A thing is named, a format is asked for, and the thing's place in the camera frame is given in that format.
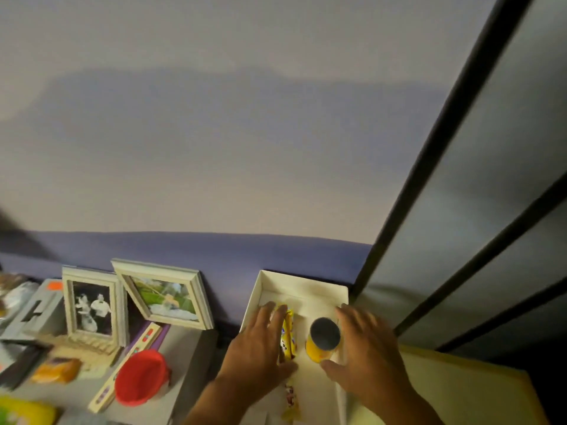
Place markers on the red lid jar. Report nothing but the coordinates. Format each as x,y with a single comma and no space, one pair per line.
141,378

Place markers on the yellow snack packets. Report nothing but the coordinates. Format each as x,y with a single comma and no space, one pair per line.
289,336

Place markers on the person's right forearm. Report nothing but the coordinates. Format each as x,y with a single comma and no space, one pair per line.
412,411

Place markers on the landscape photo frame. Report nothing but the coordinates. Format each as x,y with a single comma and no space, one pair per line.
164,296

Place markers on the black-white photo frame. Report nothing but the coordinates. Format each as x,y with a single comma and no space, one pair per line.
91,309

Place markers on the person's right hand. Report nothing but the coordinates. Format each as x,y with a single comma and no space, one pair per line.
376,367

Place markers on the cream strip coloured marks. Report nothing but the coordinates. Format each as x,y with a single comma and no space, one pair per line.
133,354

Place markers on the white cardboard box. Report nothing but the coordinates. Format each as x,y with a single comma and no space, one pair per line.
305,292

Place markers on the person's left forearm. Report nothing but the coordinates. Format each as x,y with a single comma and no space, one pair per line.
212,409

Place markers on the silver foil bag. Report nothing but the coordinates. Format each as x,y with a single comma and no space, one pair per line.
17,300

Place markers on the purple book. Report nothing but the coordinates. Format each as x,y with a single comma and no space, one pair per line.
161,334

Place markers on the orange packet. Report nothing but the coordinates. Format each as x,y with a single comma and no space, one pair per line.
55,370

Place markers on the wooden peg rack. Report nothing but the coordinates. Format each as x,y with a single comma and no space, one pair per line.
88,354

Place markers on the yellow cylindrical cup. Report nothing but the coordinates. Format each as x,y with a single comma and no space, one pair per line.
321,349

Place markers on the person's left hand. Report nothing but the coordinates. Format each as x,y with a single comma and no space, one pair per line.
252,362

